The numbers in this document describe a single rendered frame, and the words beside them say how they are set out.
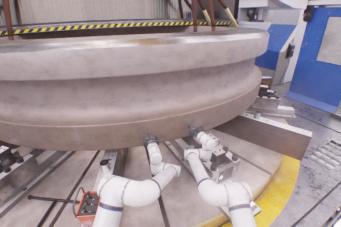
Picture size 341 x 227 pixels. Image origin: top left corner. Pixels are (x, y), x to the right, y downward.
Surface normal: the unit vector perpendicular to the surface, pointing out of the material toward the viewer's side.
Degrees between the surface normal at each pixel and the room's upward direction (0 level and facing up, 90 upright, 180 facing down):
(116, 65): 90
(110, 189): 40
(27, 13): 90
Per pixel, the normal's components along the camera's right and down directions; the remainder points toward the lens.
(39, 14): 0.48, 0.40
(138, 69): 0.25, 0.44
